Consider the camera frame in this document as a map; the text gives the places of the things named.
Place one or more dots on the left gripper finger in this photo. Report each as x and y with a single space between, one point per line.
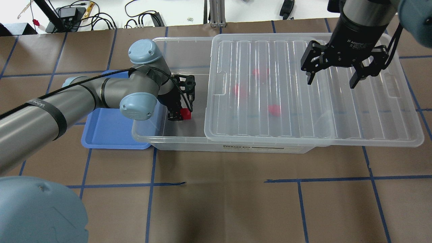
189 106
174 113

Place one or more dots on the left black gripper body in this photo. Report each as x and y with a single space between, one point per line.
171 100

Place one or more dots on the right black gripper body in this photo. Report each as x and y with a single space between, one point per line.
354 36

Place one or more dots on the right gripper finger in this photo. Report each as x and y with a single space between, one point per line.
316 57
379 56

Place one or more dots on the red block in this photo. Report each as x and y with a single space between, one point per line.
261 73
185 113
239 91
275 110

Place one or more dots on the clear plastic storage box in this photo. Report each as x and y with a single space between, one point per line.
222 122

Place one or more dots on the clear plastic box lid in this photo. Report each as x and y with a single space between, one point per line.
379 111

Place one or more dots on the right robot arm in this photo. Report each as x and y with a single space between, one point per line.
414 16

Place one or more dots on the red block under lid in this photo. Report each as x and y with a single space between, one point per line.
239 91
261 73
275 110

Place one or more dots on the blue plastic tray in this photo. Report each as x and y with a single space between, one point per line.
109 129

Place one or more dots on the black power adapter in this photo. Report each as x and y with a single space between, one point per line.
68 13

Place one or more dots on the aluminium frame post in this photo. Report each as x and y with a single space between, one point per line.
217 13

